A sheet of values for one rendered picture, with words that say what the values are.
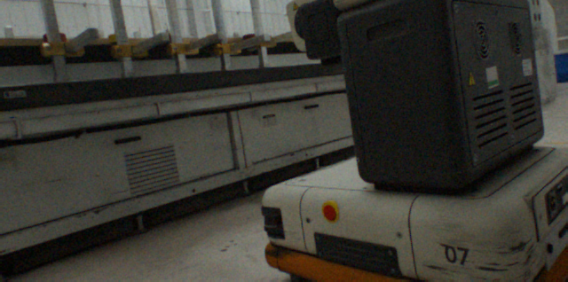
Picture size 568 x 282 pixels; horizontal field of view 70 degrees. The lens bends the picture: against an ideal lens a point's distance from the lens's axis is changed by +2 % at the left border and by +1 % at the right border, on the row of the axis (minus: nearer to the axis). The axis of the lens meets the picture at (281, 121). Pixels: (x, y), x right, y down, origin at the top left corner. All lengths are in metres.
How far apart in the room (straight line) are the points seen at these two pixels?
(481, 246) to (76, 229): 1.58
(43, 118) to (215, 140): 0.90
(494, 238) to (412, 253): 0.16
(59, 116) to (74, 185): 0.38
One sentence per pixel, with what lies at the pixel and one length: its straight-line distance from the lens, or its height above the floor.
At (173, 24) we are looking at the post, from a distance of 1.93.
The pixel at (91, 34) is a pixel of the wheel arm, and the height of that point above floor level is 0.82.
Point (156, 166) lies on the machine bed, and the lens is 2.08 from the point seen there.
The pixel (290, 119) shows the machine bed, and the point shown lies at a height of 0.38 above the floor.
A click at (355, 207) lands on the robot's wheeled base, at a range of 0.92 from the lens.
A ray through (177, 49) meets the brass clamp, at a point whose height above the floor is 0.81.
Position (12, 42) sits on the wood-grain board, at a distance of 1.89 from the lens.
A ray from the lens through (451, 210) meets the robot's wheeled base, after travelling 0.82.
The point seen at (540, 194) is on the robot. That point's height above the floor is 0.27.
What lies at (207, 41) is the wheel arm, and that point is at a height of 0.81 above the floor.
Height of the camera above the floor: 0.52
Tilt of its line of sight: 3 degrees down
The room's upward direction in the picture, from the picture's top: 9 degrees counter-clockwise
